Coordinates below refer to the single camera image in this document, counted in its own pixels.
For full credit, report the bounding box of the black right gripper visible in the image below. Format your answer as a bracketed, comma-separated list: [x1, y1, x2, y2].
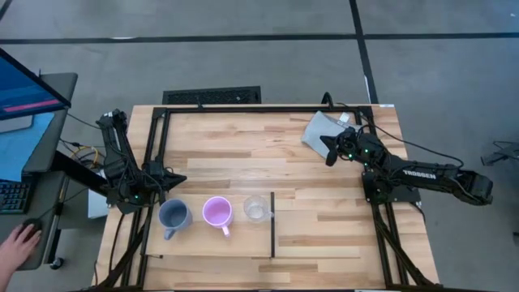
[319, 127, 384, 168]

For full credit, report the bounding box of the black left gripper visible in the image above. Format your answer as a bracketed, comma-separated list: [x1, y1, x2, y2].
[142, 161, 189, 194]

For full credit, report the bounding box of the grey mug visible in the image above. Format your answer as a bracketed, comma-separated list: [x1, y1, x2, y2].
[157, 198, 194, 242]

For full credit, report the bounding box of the pink mug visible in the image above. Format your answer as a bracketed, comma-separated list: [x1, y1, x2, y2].
[201, 195, 235, 238]

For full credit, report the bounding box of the clear glass cup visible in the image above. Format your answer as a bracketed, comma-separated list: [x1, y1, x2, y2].
[242, 194, 272, 223]

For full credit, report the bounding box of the wooden shelf with black legs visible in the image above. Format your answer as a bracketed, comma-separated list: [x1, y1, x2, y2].
[144, 191, 277, 260]

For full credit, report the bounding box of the grey folded cloth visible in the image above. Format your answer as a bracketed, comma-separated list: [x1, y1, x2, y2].
[300, 109, 362, 160]

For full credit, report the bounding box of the white box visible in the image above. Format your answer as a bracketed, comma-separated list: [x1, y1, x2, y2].
[88, 189, 109, 221]

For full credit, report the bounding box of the black floor vent grille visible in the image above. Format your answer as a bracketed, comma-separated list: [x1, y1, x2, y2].
[161, 85, 263, 106]

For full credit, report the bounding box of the black computer mouse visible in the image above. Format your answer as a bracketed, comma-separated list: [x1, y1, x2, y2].
[21, 217, 44, 236]

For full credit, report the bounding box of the grey desk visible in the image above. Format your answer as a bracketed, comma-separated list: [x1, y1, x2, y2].
[0, 72, 79, 273]

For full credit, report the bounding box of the black floor stand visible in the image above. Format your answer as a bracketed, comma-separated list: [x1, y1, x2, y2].
[479, 140, 519, 168]

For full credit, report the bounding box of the person's hand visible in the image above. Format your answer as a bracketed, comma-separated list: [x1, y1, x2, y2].
[0, 223, 43, 281]

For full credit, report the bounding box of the computer monitor blue screen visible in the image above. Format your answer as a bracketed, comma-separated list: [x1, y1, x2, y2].
[0, 47, 73, 122]

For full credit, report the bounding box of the black aluminium table frame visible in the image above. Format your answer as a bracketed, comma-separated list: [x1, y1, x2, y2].
[91, 104, 441, 291]

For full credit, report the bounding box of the yellow cable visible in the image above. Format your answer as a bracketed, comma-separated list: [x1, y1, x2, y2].
[70, 145, 101, 168]

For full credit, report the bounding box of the black cable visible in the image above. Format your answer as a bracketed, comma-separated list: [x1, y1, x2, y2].
[356, 115, 465, 170]
[66, 113, 102, 131]

